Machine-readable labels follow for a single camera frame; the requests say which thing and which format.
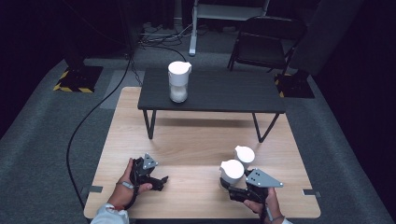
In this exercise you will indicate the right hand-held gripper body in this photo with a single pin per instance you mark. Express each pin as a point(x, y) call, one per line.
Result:
point(261, 179)

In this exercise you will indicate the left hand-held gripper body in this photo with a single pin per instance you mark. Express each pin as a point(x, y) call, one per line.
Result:
point(148, 163)

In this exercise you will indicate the white-lidded jar of brown powder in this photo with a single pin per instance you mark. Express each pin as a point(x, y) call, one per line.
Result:
point(232, 171)
point(245, 154)

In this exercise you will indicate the dark grey raised shelf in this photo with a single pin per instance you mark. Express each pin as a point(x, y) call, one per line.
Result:
point(224, 90)

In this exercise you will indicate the white-lidded jar of white powder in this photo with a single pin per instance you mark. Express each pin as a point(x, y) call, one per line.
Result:
point(179, 79)

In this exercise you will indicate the person's right hand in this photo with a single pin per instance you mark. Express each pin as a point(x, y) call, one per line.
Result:
point(272, 207)

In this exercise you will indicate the person's left hand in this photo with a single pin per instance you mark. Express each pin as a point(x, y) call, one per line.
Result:
point(122, 196)

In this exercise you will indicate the person's right white sleeve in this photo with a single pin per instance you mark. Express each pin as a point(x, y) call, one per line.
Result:
point(286, 221)

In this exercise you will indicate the person's white sleeve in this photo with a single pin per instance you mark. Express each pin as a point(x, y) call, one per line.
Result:
point(286, 221)
point(110, 216)

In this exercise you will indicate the grey tape strip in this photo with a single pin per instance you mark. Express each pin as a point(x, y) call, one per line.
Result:
point(311, 193)
point(96, 189)

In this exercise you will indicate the person's left white sleeve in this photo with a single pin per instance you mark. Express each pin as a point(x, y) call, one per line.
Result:
point(110, 216)

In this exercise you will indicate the black base with hazard tape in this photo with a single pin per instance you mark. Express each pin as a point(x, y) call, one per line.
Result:
point(81, 77)
point(295, 85)

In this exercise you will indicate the black folding chair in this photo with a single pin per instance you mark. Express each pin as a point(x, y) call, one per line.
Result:
point(261, 46)

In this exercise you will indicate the white metal stand frame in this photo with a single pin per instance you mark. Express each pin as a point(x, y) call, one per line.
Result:
point(193, 37)

